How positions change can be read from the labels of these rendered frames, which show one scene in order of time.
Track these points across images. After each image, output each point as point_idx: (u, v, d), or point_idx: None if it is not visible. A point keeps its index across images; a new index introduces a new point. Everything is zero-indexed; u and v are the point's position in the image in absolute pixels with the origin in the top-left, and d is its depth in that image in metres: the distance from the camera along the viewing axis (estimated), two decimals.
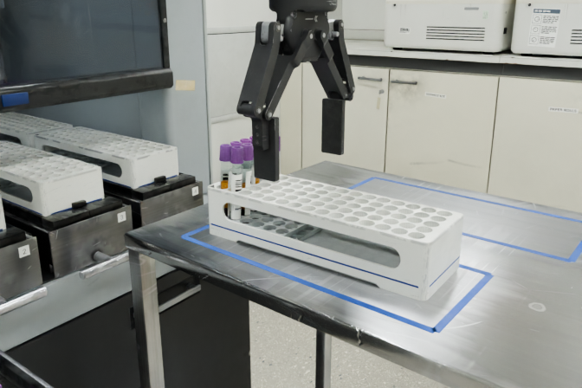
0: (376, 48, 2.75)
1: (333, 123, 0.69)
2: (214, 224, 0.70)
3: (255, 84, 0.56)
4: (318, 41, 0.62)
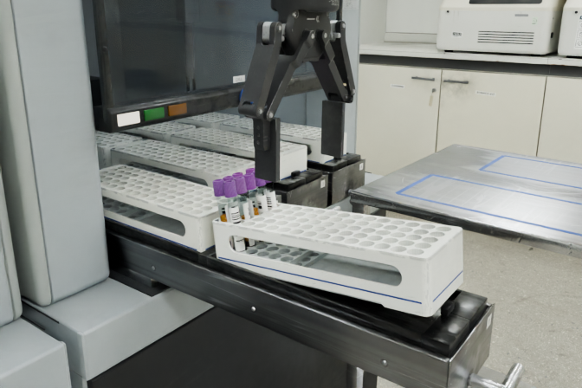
0: (427, 50, 3.01)
1: (333, 125, 0.69)
2: (221, 257, 0.71)
3: (256, 85, 0.56)
4: (320, 41, 0.62)
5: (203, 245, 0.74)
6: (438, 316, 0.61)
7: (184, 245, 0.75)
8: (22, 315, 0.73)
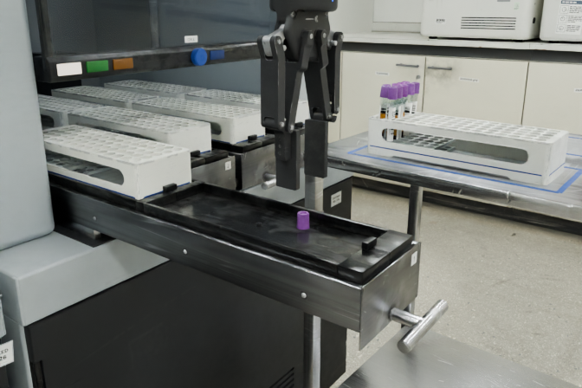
0: (412, 37, 3.01)
1: (287, 152, 0.63)
2: (372, 145, 0.95)
3: (329, 87, 0.68)
4: None
5: (141, 193, 0.74)
6: None
7: (123, 194, 0.76)
8: None
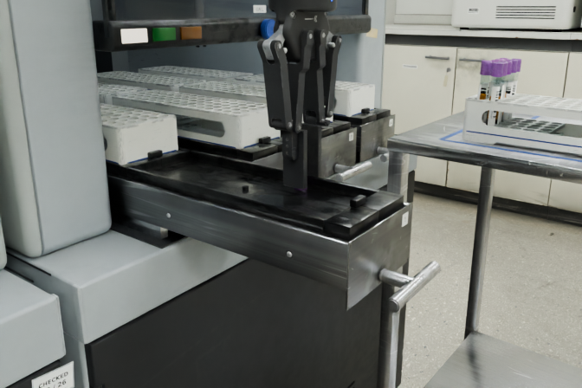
0: (442, 29, 2.88)
1: (294, 152, 0.65)
2: (469, 131, 0.82)
3: (324, 91, 0.67)
4: None
5: (125, 158, 0.72)
6: None
7: (106, 160, 0.73)
8: (7, 268, 0.61)
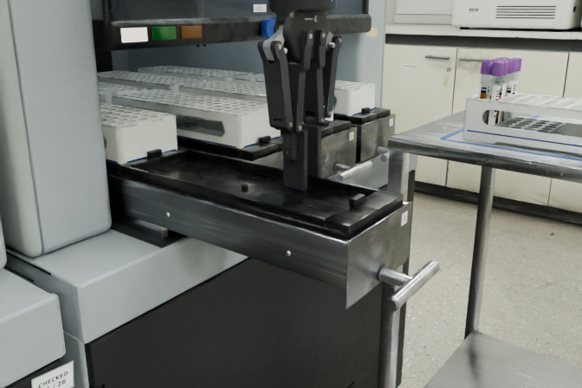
0: None
1: (294, 152, 0.65)
2: (469, 130, 0.82)
3: (323, 91, 0.67)
4: None
5: (124, 158, 0.72)
6: None
7: (106, 159, 0.73)
8: (7, 267, 0.61)
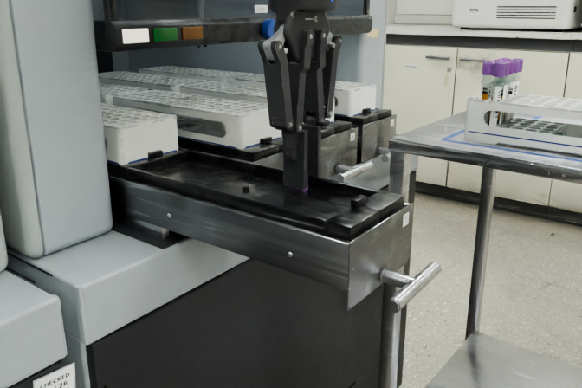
0: (442, 29, 2.88)
1: (294, 152, 0.65)
2: (471, 131, 0.82)
3: (323, 91, 0.67)
4: None
5: (125, 158, 0.71)
6: None
7: (106, 160, 0.73)
8: (9, 268, 0.61)
